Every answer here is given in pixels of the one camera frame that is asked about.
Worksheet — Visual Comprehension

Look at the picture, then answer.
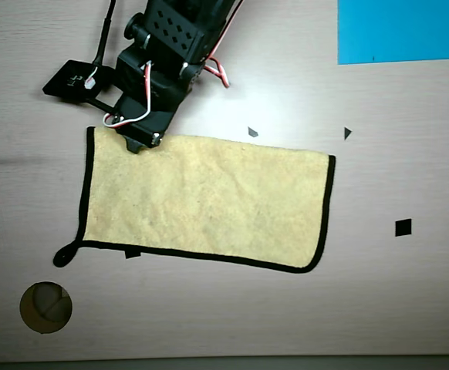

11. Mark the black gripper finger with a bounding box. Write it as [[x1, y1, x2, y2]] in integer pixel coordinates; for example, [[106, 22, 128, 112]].
[[125, 136, 145, 156]]

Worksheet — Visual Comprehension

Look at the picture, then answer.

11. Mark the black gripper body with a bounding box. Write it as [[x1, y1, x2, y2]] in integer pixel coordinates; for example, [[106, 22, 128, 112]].
[[110, 44, 204, 147]]

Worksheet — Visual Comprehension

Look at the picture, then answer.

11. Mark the yellow towel with black trim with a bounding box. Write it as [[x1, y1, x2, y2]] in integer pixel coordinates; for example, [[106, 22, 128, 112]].
[[52, 126, 336, 274]]

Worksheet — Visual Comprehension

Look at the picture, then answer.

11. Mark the blue paper sheet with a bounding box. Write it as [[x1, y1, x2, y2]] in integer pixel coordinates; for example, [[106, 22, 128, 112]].
[[337, 0, 449, 66]]

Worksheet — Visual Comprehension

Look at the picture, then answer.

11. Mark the white red servo wire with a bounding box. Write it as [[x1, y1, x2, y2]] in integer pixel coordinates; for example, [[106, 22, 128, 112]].
[[103, 61, 155, 129]]

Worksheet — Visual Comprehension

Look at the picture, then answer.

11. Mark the black camera cable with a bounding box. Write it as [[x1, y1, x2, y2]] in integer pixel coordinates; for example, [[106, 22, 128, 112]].
[[92, 0, 117, 67]]

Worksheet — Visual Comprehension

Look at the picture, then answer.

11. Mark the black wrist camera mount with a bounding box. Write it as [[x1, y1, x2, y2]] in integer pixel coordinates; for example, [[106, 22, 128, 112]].
[[42, 59, 123, 113]]

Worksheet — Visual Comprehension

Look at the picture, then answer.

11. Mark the round table cable hole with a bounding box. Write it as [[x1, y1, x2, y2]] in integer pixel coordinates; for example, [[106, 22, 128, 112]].
[[19, 281, 73, 335]]

